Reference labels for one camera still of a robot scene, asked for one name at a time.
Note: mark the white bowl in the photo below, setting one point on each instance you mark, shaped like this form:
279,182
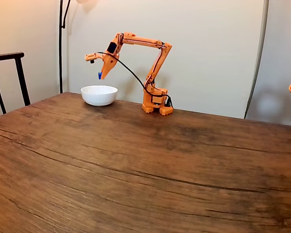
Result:
99,97

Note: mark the black chair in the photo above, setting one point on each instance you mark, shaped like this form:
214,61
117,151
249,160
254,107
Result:
4,56

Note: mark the grey curved trim strip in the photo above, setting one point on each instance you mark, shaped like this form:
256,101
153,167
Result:
247,108

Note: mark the orange square camera mount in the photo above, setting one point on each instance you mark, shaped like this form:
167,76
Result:
89,57

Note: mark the blue cube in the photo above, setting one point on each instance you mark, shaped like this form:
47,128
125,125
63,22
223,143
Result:
100,76

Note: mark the pale lamp shade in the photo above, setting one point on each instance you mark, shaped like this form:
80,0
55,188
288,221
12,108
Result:
87,1

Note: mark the black floor lamp pole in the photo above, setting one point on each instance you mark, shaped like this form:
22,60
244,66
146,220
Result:
60,60

